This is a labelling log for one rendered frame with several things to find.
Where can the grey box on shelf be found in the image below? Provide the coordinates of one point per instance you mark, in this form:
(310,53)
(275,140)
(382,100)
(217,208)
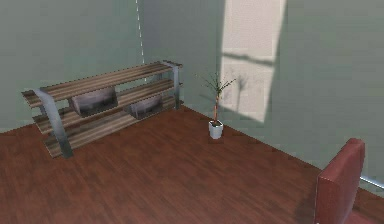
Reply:
(145,106)
(94,101)

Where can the wooden slatted shelf unit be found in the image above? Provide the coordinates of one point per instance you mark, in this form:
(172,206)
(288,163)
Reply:
(100,81)

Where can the house plant in white pot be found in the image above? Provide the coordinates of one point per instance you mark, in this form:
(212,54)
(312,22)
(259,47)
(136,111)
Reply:
(216,129)

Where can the red leather chair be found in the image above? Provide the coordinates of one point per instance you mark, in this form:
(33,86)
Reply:
(336,183)

